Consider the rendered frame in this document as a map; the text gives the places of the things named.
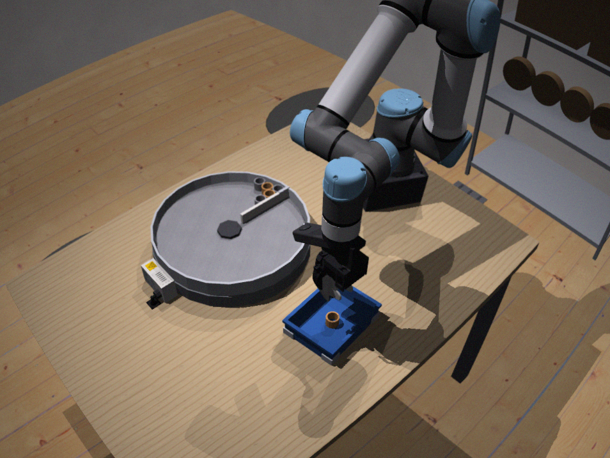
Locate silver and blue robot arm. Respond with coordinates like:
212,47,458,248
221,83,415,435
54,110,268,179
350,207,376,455
290,0,501,249

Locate blue open-top crate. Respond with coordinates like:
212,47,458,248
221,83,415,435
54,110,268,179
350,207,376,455
282,287,380,366

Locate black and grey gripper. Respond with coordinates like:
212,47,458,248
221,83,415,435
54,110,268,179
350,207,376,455
313,232,369,301

